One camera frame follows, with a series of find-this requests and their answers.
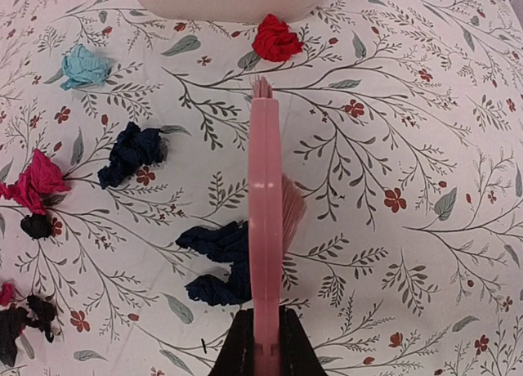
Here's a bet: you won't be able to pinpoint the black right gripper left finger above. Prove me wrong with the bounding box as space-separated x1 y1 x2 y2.
208 309 254 376

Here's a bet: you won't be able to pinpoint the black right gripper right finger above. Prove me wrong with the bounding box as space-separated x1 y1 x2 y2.
279 307 327 376

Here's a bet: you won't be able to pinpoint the navy paper scrap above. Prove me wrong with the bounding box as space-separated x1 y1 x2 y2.
97 122 164 189
175 221 253 307

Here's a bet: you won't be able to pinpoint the pink hand brush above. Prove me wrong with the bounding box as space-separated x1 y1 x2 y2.
248 77 284 375

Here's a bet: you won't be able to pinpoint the black paper scrap front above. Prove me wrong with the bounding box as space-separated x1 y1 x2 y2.
1 295 57 367

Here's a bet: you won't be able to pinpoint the small black paper scrap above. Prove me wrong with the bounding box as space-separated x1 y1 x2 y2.
20 214 52 239

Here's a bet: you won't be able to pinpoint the magenta paper scrap front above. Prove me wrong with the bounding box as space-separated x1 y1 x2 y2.
0 281 16 307

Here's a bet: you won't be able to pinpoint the magenta paper scrap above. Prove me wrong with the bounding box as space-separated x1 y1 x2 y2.
0 281 16 307
1 149 71 215

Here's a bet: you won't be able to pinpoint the floral tablecloth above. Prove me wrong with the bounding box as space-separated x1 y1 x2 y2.
1 0 522 375

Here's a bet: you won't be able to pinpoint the red paper scrap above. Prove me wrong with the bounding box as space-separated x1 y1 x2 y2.
252 14 304 62

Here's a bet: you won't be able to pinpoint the light blue paper scrap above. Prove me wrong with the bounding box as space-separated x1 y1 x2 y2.
60 44 111 91

